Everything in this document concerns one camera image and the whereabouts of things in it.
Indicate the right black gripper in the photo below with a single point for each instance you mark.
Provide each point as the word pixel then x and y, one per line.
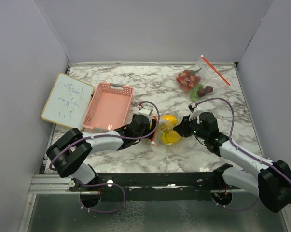
pixel 182 128

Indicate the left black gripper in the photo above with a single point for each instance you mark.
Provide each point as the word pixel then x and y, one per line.
pixel 152 126

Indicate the yellow fake banana bunch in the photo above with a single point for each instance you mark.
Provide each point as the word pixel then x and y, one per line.
pixel 170 137

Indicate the zip bag with yellow fruit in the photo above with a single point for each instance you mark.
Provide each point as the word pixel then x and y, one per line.
pixel 162 127

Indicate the pink plastic basket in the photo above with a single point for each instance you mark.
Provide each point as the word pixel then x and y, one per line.
pixel 108 108

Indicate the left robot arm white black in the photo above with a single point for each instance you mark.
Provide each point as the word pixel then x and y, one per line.
pixel 67 154

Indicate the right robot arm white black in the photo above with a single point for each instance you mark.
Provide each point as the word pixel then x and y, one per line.
pixel 269 181

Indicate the zip bag with berries grapes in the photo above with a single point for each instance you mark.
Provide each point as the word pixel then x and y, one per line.
pixel 202 80

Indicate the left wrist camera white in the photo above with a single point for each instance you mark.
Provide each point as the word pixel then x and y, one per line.
pixel 146 111

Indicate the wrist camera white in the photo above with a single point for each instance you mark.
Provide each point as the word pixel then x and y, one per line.
pixel 195 111
pixel 146 111

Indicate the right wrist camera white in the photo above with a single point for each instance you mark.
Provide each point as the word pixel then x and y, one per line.
pixel 195 111

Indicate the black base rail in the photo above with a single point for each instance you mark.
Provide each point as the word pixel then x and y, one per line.
pixel 165 186

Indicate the small whiteboard wooden frame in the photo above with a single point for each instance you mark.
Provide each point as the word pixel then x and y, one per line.
pixel 67 102

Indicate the aluminium frame rail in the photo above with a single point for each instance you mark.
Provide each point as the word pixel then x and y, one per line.
pixel 49 184

